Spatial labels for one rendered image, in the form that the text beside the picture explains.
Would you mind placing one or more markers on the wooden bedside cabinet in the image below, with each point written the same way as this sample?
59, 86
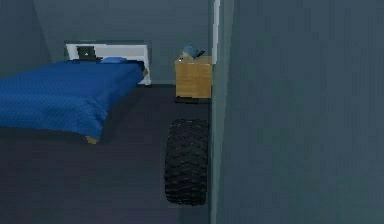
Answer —
193, 78

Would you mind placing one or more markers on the black woven bin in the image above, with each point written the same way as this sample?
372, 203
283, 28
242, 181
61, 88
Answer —
186, 161

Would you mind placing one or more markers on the small black flat object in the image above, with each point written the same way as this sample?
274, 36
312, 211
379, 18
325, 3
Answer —
201, 53

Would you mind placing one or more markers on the blue pillow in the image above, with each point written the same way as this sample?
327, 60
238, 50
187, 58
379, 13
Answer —
113, 60

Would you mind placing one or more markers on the black open laptop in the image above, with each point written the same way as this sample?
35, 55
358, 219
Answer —
86, 53

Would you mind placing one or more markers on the blue covered bed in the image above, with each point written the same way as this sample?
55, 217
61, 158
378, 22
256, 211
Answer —
63, 93

